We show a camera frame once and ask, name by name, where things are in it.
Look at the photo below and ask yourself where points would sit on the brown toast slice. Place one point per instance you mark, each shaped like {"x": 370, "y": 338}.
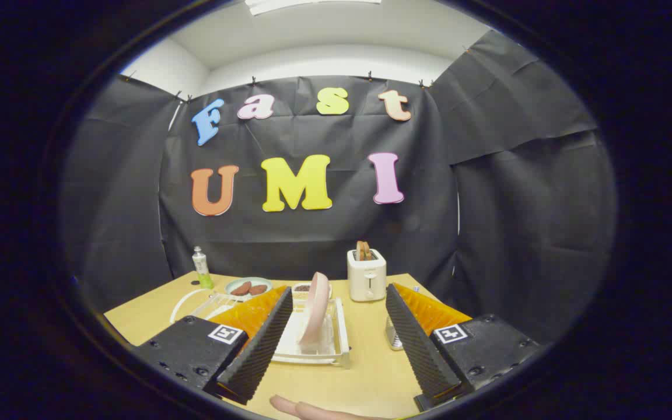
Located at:
{"x": 362, "y": 249}

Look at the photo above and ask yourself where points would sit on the small white divided dish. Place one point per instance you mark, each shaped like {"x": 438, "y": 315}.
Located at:
{"x": 301, "y": 287}

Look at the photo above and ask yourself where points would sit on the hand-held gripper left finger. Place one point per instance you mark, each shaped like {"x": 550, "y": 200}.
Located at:
{"x": 260, "y": 350}

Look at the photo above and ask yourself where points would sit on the pink plate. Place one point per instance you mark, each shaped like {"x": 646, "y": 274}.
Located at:
{"x": 315, "y": 309}

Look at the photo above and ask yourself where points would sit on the white dish rack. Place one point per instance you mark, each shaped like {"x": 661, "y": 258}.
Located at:
{"x": 342, "y": 341}

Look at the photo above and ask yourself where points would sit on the black backdrop cloth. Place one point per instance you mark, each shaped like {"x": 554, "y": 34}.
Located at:
{"x": 312, "y": 233}

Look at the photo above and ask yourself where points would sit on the light green plate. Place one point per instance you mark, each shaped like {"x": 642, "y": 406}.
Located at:
{"x": 266, "y": 282}

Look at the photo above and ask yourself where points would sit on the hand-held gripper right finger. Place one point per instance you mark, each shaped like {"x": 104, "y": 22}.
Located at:
{"x": 417, "y": 350}

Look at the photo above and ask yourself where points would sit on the white toaster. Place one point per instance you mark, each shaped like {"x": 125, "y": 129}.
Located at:
{"x": 366, "y": 280}

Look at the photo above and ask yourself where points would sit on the ceiling light panel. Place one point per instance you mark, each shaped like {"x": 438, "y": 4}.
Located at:
{"x": 312, "y": 4}

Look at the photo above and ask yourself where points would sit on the white and green bottle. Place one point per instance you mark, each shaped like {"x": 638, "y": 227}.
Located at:
{"x": 200, "y": 265}

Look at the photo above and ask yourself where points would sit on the brown sausage piece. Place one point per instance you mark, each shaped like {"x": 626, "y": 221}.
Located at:
{"x": 258, "y": 289}
{"x": 241, "y": 288}

